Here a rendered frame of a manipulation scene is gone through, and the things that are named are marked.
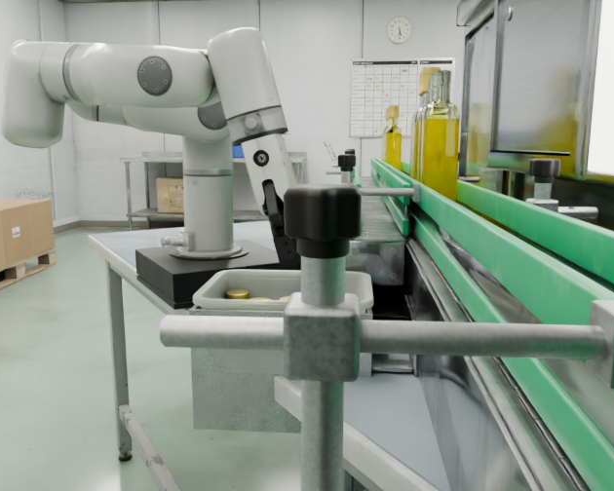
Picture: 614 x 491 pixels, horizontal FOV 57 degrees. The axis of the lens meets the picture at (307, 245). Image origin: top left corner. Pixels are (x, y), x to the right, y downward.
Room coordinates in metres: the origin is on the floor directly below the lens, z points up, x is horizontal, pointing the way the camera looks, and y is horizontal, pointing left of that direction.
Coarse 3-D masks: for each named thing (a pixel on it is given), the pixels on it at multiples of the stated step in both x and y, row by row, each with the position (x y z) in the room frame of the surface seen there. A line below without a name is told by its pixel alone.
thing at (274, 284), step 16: (224, 272) 0.80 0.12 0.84; (240, 272) 0.81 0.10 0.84; (256, 272) 0.81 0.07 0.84; (272, 272) 0.80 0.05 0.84; (288, 272) 0.80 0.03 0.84; (352, 272) 0.80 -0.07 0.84; (208, 288) 0.71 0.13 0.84; (224, 288) 0.79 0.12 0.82; (240, 288) 0.81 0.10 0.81; (256, 288) 0.80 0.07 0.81; (272, 288) 0.80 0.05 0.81; (288, 288) 0.80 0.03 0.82; (352, 288) 0.79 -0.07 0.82; (368, 288) 0.70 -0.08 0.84; (208, 304) 0.65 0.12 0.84; (224, 304) 0.65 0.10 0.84; (240, 304) 0.64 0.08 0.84; (256, 304) 0.64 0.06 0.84; (272, 304) 0.64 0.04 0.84; (368, 304) 0.64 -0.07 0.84
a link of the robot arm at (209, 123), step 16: (112, 112) 1.01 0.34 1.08; (128, 112) 0.95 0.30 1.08; (144, 112) 0.95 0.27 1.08; (160, 112) 0.96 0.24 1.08; (176, 112) 0.96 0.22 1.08; (192, 112) 0.97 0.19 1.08; (208, 112) 0.98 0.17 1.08; (144, 128) 0.96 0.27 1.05; (160, 128) 0.97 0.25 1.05; (176, 128) 0.97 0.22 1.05; (192, 128) 0.98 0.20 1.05; (208, 128) 0.98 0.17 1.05; (224, 128) 0.99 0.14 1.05
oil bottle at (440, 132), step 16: (432, 112) 0.92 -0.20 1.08; (448, 112) 0.92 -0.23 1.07; (432, 128) 0.92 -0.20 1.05; (448, 128) 0.92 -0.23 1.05; (432, 144) 0.92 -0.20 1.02; (448, 144) 0.92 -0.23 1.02; (432, 160) 0.92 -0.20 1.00; (448, 160) 0.92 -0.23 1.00; (432, 176) 0.92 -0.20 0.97; (448, 176) 0.92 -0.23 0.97; (448, 192) 0.92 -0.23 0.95
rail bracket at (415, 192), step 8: (344, 160) 0.82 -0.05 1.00; (352, 160) 0.83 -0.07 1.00; (344, 168) 0.83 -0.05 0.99; (352, 168) 0.83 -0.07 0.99; (344, 176) 0.83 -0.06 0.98; (352, 184) 0.82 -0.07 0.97; (416, 184) 0.82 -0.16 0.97; (368, 192) 0.83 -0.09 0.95; (376, 192) 0.83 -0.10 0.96; (384, 192) 0.82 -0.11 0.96; (392, 192) 0.82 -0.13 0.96; (400, 192) 0.82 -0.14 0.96; (408, 192) 0.82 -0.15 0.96; (416, 192) 0.82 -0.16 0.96; (416, 200) 0.82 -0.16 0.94
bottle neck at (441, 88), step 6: (438, 72) 0.94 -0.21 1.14; (444, 72) 0.93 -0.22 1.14; (450, 72) 0.94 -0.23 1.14; (438, 78) 0.94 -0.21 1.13; (444, 78) 0.93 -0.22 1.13; (450, 78) 0.94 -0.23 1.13; (438, 84) 0.94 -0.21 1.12; (444, 84) 0.93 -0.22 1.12; (450, 84) 0.94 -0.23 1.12; (438, 90) 0.94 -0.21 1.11; (444, 90) 0.93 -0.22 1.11; (438, 96) 0.94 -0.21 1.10; (444, 96) 0.93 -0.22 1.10
